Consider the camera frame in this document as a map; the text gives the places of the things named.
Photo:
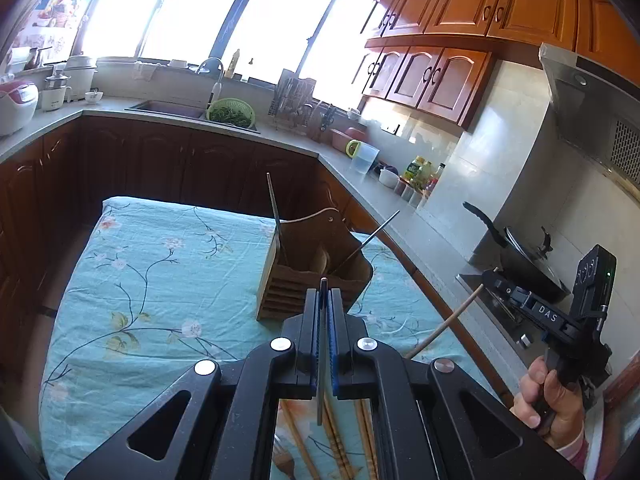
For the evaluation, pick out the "white cloth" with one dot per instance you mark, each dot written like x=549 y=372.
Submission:
x=147 y=72

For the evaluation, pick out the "grey kitchen countertop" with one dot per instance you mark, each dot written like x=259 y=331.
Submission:
x=295 y=142

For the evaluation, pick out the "pink container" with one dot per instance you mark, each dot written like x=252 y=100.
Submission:
x=350 y=136

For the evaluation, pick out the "wooden utensil holder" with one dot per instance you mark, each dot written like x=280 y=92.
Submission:
x=295 y=280

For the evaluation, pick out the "small seasoning jar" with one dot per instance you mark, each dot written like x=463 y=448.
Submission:
x=403 y=188
x=425 y=201
x=415 y=196

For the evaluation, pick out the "pink white rice cooker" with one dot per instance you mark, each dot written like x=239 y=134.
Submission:
x=15 y=107

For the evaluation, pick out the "large kitchen window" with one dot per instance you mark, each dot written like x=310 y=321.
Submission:
x=175 y=10

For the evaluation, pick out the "black wok with lid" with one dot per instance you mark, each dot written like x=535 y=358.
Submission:
x=525 y=260

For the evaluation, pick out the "green colander with greens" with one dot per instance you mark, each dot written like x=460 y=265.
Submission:
x=230 y=112

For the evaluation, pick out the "gas stove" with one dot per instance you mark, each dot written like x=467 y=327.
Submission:
x=500 y=320

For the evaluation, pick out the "kitchen sink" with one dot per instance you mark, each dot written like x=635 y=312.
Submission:
x=165 y=108

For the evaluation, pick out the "knife block with scissors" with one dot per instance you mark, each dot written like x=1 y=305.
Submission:
x=325 y=122

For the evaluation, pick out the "wall power outlet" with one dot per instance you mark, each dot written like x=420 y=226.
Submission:
x=393 y=129

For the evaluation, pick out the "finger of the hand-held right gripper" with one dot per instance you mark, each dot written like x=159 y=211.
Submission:
x=545 y=312

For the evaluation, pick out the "teal floral tablecloth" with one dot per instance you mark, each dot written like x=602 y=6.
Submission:
x=150 y=285

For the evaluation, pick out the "wooden chopstick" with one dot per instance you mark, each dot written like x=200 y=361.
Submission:
x=367 y=440
x=297 y=440
x=445 y=322
x=336 y=442

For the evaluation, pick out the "person's right forearm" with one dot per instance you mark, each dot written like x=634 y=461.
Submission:
x=575 y=452

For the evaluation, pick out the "yellow detergent bottle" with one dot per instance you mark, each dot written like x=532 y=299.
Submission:
x=233 y=65

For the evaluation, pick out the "steel range hood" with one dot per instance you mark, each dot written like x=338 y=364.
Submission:
x=590 y=110

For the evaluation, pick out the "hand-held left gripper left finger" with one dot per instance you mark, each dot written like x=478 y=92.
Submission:
x=315 y=340

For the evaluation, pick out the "wooden spoon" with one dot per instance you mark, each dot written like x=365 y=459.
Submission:
x=324 y=262

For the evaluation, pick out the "dark wooden lower cabinets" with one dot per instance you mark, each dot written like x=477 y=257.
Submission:
x=175 y=160

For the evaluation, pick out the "chrome kitchen faucet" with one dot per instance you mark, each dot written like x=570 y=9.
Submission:
x=216 y=95

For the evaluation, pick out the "small white bowl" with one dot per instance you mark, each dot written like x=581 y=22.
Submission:
x=93 y=97

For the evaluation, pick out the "metal fork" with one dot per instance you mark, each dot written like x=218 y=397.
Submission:
x=284 y=460

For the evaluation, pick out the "metal chopstick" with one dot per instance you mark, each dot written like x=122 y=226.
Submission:
x=274 y=210
x=380 y=230
x=321 y=410

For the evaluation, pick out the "dish rack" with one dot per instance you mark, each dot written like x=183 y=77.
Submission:
x=292 y=100

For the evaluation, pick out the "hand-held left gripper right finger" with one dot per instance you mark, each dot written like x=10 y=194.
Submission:
x=334 y=350

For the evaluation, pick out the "yellow oil bottle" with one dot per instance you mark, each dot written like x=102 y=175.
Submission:
x=415 y=172

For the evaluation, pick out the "wall poster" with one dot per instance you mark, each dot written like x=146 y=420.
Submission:
x=55 y=10

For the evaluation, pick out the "dark bowl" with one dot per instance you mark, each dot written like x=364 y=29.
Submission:
x=387 y=166

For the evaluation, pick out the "person's right hand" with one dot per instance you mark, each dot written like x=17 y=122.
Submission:
x=565 y=415

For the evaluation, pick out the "wooden upper cabinets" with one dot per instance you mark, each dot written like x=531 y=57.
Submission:
x=500 y=10

